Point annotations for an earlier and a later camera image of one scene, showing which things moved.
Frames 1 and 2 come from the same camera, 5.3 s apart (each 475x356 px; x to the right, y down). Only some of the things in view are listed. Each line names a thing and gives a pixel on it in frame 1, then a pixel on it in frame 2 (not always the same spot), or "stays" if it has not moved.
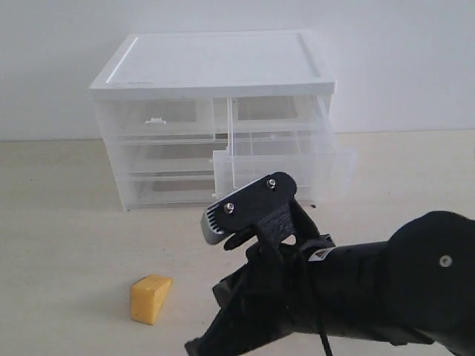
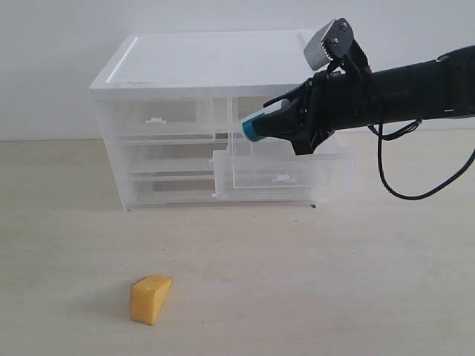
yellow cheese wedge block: [147, 297] stays
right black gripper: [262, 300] -> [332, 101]
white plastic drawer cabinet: [189, 117] stays
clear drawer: [156, 118] stays
